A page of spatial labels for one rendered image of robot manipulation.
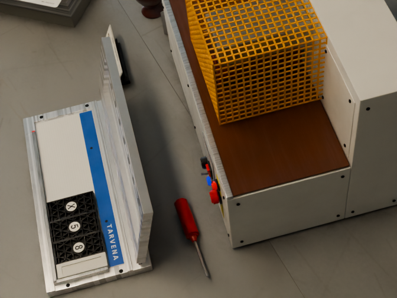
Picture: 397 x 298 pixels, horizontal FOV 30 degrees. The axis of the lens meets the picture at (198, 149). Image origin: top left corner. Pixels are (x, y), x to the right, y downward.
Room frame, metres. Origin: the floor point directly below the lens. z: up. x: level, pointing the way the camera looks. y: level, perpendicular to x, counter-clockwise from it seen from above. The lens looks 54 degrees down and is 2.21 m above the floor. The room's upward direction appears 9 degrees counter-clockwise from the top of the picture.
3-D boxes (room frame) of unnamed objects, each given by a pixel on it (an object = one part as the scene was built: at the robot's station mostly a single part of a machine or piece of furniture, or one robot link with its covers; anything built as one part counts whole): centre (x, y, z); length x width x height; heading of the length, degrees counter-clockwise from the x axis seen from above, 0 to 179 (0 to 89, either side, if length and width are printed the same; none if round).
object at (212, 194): (0.74, -0.02, 1.01); 0.03 x 0.02 x 0.03; 6
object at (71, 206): (0.82, 0.28, 0.93); 0.10 x 0.05 x 0.01; 96
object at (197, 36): (0.95, -0.13, 1.19); 0.23 x 0.20 x 0.17; 6
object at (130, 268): (0.87, 0.25, 0.92); 0.44 x 0.21 x 0.04; 6
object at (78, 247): (0.72, 0.26, 0.93); 0.10 x 0.05 x 0.01; 96
